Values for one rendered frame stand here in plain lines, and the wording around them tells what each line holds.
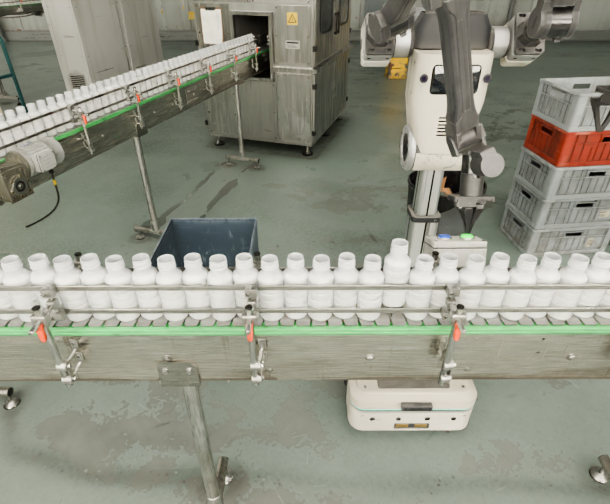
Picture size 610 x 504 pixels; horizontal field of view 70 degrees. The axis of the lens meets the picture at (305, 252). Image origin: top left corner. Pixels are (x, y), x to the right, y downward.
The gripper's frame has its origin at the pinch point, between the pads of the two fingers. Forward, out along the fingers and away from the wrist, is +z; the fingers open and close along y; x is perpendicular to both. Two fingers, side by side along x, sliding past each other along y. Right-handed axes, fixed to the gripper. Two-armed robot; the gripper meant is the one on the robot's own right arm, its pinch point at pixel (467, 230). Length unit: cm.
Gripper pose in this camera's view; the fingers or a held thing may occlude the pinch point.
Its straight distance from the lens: 123.0
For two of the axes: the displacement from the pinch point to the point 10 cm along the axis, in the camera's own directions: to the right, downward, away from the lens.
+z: 0.0, 9.7, 2.3
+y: 10.0, 0.0, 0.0
